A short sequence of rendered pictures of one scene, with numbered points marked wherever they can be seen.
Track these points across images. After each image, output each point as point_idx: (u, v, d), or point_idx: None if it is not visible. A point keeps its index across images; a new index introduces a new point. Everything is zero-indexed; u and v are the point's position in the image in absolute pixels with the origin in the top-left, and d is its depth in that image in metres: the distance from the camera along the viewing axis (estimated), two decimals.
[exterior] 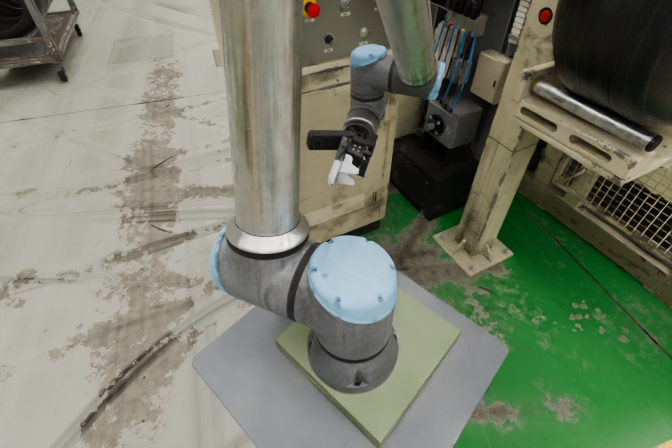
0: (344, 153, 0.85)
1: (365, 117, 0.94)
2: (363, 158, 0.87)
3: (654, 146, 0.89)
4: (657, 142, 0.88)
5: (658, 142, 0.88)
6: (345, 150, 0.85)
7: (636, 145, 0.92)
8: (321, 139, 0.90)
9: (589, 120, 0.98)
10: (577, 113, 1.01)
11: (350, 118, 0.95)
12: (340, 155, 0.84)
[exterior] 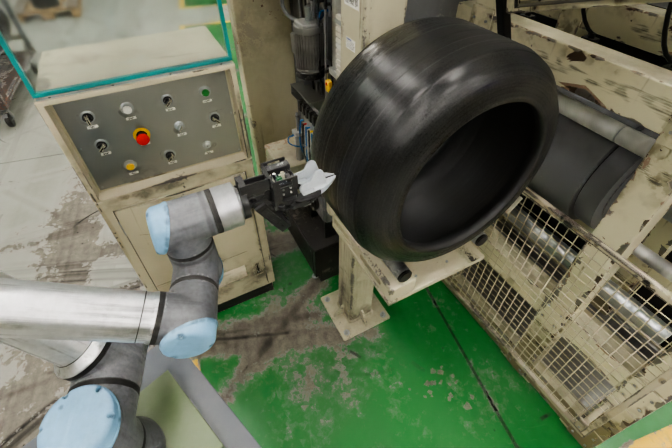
0: (308, 194, 0.78)
1: (239, 217, 0.71)
2: (295, 177, 0.75)
3: (406, 276, 1.03)
4: (407, 277, 1.04)
5: (405, 279, 1.04)
6: (306, 196, 0.77)
7: (396, 266, 1.03)
8: (284, 217, 0.82)
9: None
10: None
11: (244, 224, 0.74)
12: (314, 195, 0.78)
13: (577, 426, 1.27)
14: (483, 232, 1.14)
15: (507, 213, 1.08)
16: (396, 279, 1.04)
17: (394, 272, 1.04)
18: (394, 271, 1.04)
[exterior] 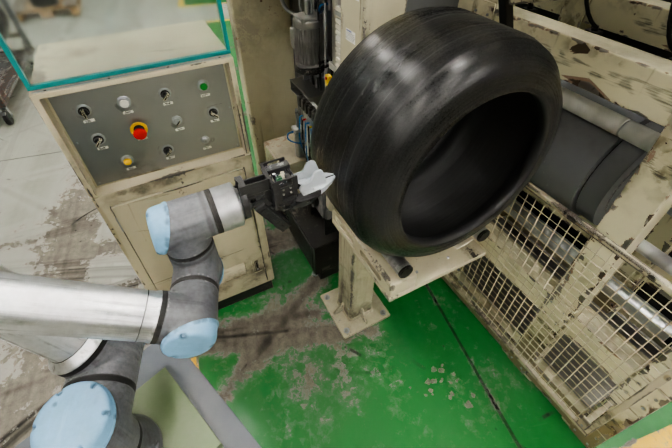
0: (308, 194, 0.78)
1: (239, 217, 0.71)
2: (295, 177, 0.75)
3: (405, 274, 1.02)
4: (407, 271, 1.01)
5: (408, 271, 1.01)
6: (305, 196, 0.77)
7: None
8: (284, 217, 0.82)
9: None
10: None
11: (244, 224, 0.74)
12: (314, 195, 0.78)
13: (580, 424, 1.25)
14: (473, 235, 1.12)
15: (456, 248, 1.06)
16: None
17: None
18: None
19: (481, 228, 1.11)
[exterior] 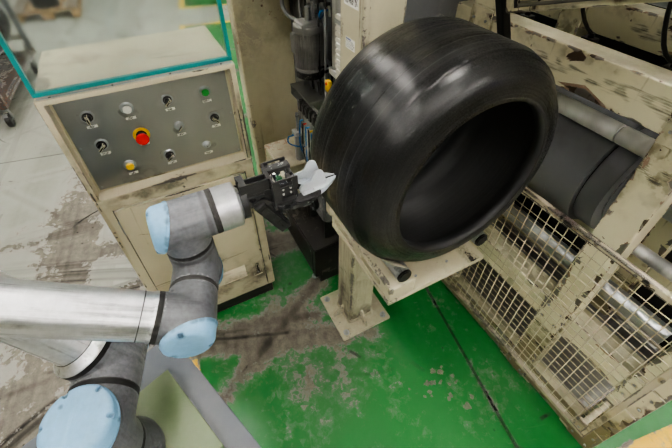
0: (308, 194, 0.78)
1: (239, 217, 0.71)
2: (295, 177, 0.75)
3: (407, 276, 1.03)
4: (403, 279, 1.03)
5: (403, 278, 1.03)
6: (305, 196, 0.77)
7: (405, 264, 1.05)
8: (284, 217, 0.82)
9: None
10: None
11: (244, 224, 0.74)
12: (314, 195, 0.78)
13: (577, 425, 1.27)
14: (473, 236, 1.13)
15: (392, 265, 0.94)
16: (402, 270, 1.02)
17: (403, 264, 1.04)
18: (404, 264, 1.04)
19: (482, 231, 1.13)
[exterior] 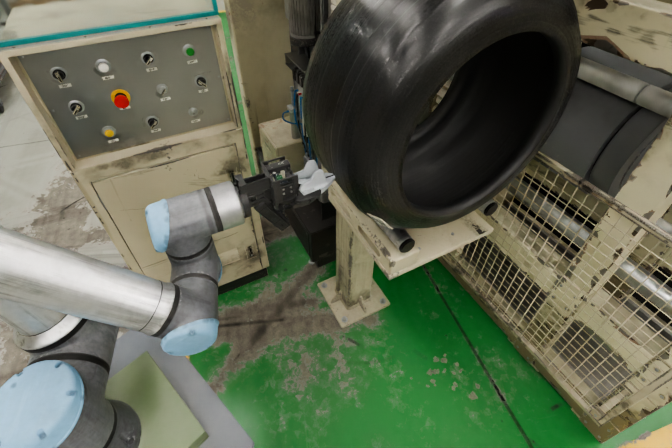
0: (308, 194, 0.78)
1: (239, 216, 0.70)
2: (296, 177, 0.75)
3: (407, 246, 0.93)
4: (410, 246, 0.94)
5: (409, 248, 0.94)
6: (305, 196, 0.77)
7: (395, 237, 0.94)
8: (283, 217, 0.82)
9: None
10: None
11: (243, 223, 0.74)
12: (314, 194, 0.78)
13: (594, 414, 1.17)
14: None
15: (379, 219, 0.79)
16: (399, 250, 0.94)
17: (395, 244, 0.94)
18: (394, 243, 0.94)
19: (484, 212, 1.05)
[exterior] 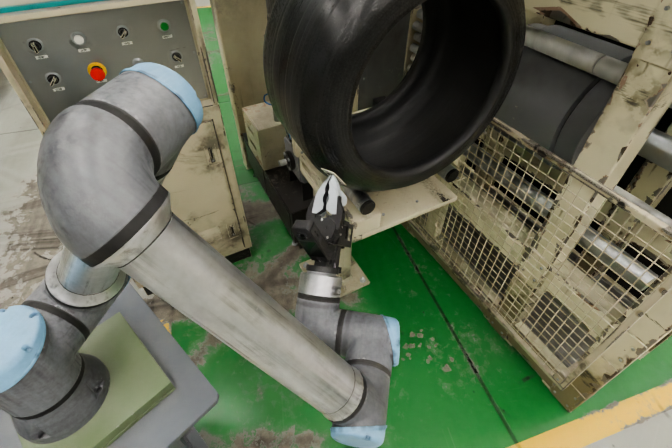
0: (315, 209, 0.84)
1: None
2: None
3: (368, 207, 0.97)
4: (371, 208, 0.97)
5: (369, 210, 0.97)
6: (314, 212, 0.84)
7: (356, 199, 0.98)
8: None
9: None
10: None
11: (301, 272, 0.79)
12: (314, 202, 0.84)
13: (556, 378, 1.21)
14: (454, 168, 1.08)
15: (332, 172, 0.82)
16: (360, 212, 0.98)
17: (356, 206, 0.98)
18: (355, 205, 0.98)
19: None
